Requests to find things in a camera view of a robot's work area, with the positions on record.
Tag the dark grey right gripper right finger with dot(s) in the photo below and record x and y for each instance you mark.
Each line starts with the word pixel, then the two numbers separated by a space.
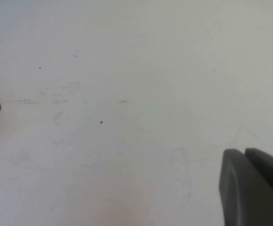
pixel 270 167

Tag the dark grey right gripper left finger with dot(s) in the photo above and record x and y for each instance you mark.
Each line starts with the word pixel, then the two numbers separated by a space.
pixel 244 193

